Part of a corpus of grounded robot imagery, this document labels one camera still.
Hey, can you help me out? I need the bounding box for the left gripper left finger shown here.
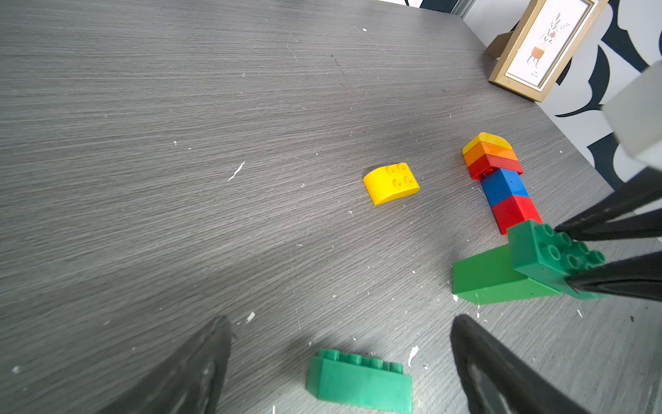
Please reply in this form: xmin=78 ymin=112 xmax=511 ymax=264
xmin=100 ymin=316 xmax=232 ymax=413

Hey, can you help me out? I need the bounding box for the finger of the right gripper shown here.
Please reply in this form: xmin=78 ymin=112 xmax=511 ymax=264
xmin=555 ymin=167 xmax=661 ymax=241
xmin=565 ymin=251 xmax=661 ymax=302

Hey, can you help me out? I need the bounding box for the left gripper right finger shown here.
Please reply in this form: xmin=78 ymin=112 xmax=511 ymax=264
xmin=450 ymin=315 xmax=586 ymax=413

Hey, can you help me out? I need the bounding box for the dark green wide lego brick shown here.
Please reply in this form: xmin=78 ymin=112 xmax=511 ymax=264
xmin=507 ymin=220 xmax=606 ymax=300

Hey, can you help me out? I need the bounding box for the red square lego brick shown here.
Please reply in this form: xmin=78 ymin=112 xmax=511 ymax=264
xmin=492 ymin=195 xmax=543 ymax=236

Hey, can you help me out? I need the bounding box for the blue square lego brick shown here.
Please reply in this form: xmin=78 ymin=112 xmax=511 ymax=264
xmin=482 ymin=168 xmax=529 ymax=207

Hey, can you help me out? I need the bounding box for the red long lego brick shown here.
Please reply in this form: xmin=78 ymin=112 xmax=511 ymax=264
xmin=467 ymin=155 xmax=523 ymax=181

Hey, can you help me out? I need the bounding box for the dark green long lego brick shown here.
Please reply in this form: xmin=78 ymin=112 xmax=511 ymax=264
xmin=306 ymin=348 xmax=413 ymax=413

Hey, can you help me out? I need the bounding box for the yellow curved lego brick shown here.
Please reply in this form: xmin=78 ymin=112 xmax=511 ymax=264
xmin=462 ymin=132 xmax=512 ymax=155
xmin=363 ymin=163 xmax=421 ymax=205

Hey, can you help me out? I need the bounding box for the orange lego brick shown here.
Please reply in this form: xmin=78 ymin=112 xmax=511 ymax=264
xmin=463 ymin=141 xmax=517 ymax=166

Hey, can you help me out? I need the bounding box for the light green square lego brick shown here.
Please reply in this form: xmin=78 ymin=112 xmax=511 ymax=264
xmin=453 ymin=244 xmax=561 ymax=305

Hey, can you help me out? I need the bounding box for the wooden framed picture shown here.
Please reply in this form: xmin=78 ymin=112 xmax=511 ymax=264
xmin=488 ymin=1 xmax=608 ymax=102

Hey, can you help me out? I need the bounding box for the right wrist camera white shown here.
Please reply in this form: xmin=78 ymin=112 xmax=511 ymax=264
xmin=602 ymin=61 xmax=661 ymax=172

